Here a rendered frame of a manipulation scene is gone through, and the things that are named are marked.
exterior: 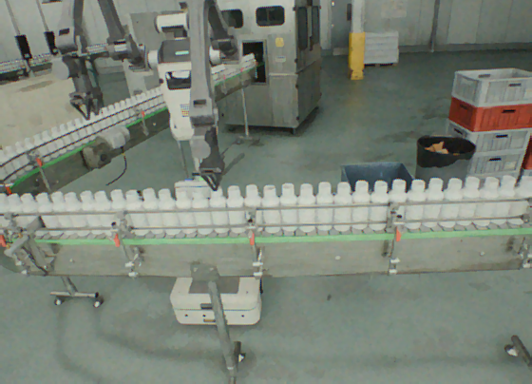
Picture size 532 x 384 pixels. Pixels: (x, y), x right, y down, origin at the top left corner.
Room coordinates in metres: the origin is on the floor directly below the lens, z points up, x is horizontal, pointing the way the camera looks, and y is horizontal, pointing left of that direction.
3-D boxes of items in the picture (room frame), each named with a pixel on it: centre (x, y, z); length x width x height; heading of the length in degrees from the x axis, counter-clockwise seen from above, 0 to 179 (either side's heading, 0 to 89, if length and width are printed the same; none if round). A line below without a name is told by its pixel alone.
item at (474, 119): (2.67, -2.09, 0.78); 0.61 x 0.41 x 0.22; 91
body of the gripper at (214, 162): (0.93, 0.16, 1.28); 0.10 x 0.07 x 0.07; 174
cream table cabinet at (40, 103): (4.27, 2.97, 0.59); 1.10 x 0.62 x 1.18; 156
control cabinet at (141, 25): (6.90, 2.25, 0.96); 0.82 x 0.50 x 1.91; 156
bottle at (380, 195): (0.87, -0.36, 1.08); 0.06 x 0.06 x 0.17
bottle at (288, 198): (0.91, -0.07, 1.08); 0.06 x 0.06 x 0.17
